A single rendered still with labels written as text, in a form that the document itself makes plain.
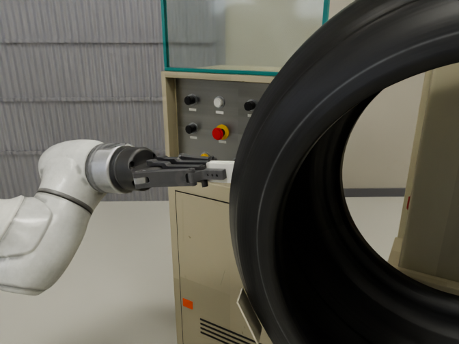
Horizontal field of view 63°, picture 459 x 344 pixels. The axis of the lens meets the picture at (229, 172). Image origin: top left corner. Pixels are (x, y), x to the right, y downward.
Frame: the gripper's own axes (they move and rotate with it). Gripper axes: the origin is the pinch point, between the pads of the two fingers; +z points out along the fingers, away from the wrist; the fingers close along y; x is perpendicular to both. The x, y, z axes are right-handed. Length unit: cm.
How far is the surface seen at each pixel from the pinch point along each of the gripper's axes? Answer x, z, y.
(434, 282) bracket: 27.7, 25.9, 24.4
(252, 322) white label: 16.5, 7.0, -10.4
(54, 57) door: -40, -244, 155
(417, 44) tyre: -14.5, 25.5, -11.7
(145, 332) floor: 105, -100, 64
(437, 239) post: 20.1, 26.1, 26.4
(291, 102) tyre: -10.6, 14.8, -11.3
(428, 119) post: -2.1, 24.4, 26.4
